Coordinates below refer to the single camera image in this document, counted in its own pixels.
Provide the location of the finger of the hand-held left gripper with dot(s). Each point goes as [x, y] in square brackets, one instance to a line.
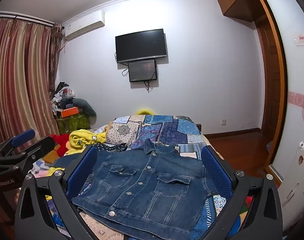
[42, 147]
[23, 136]

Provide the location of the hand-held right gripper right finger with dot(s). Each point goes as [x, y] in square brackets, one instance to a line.
[217, 172]

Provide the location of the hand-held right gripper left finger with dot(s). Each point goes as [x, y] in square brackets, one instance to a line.
[82, 171]

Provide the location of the blue denim jacket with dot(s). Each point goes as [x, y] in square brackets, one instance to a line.
[142, 187]

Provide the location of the red cloth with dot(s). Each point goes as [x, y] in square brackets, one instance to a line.
[60, 142]

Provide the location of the yellow printed cloth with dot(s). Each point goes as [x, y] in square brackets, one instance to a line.
[79, 138]

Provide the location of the navy dotted cloth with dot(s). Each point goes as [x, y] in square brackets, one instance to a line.
[109, 147]

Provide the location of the green patterned bag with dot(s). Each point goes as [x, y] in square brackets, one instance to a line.
[73, 125]

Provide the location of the orange box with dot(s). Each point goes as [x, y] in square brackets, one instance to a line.
[70, 112]

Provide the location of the pile of clutter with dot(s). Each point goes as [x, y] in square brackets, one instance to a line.
[62, 96]

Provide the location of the striped red curtain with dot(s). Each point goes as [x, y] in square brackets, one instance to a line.
[19, 80]

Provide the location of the dark grey cushion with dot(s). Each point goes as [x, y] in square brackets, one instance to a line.
[85, 106]

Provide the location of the blue patchwork quilt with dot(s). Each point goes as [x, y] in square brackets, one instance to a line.
[167, 132]

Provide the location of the white appliance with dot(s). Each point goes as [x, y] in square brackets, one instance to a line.
[296, 185]

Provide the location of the yellow round object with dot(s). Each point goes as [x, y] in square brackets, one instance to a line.
[144, 111]

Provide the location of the narrow patterned curtain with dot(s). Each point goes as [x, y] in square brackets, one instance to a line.
[56, 55]

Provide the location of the wooden door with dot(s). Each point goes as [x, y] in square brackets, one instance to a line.
[271, 80]

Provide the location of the white sliding wardrobe door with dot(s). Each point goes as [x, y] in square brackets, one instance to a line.
[296, 80]

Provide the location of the white air conditioner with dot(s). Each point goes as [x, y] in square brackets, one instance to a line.
[83, 26]

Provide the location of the white curtain rail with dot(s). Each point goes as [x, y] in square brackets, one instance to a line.
[22, 19]

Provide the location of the small black wall monitor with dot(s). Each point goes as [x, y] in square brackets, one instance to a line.
[142, 70]

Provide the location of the black wall television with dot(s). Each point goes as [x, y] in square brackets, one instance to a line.
[140, 45]

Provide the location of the pink wall sticker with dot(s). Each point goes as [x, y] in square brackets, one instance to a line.
[301, 40]

